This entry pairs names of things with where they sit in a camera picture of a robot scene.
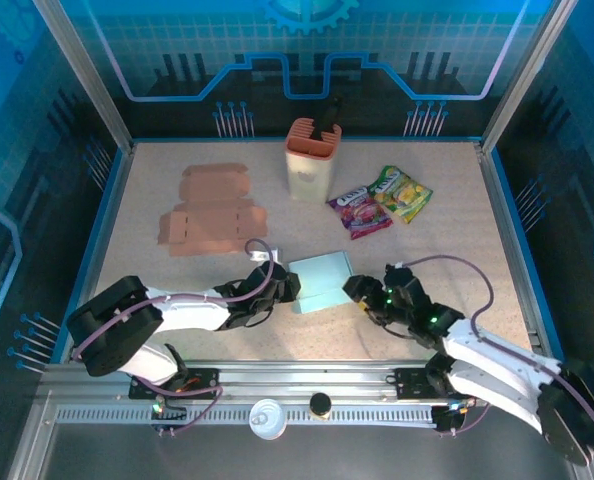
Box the light blue paper box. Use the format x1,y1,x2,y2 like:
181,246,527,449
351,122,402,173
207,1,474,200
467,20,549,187
287,251,354,315

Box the orange paper box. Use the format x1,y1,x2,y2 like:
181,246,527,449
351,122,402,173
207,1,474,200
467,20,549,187
157,163,269,259

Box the black connector box with LED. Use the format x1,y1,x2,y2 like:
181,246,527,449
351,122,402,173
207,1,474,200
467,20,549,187
150,397,188,435
430,403,471,437

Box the purple candy bag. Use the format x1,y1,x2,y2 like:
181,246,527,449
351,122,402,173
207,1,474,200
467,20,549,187
328,185,394,241

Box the aluminium extrusion beam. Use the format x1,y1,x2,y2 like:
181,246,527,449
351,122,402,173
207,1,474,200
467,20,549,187
39,360,576,401

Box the green yellow candy bag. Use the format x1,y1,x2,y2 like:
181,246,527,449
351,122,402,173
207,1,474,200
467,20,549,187
366,165,434,224

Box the cream knife block orange top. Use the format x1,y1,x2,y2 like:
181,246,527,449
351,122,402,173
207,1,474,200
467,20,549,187
284,117,343,205

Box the black round knob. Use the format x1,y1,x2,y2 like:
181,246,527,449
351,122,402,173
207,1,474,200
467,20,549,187
309,392,332,417

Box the white round cap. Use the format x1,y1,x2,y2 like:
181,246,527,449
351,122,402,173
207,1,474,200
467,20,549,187
248,398,289,441

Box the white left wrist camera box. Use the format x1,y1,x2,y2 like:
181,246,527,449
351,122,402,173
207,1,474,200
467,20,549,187
249,248,283,266

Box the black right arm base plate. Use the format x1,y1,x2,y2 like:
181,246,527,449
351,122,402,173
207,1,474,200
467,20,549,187
393,366,487,400

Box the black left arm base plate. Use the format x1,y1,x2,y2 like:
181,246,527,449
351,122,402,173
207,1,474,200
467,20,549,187
128,367,222,401

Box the slotted aluminium cable rail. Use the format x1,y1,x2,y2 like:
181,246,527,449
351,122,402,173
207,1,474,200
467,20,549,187
55,405,436,426

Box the black handled knife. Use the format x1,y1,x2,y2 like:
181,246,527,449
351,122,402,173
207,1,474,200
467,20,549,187
312,92,346,141

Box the aluminium frame post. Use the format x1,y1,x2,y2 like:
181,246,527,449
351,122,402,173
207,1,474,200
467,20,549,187
30,0,134,154
480,0,578,154

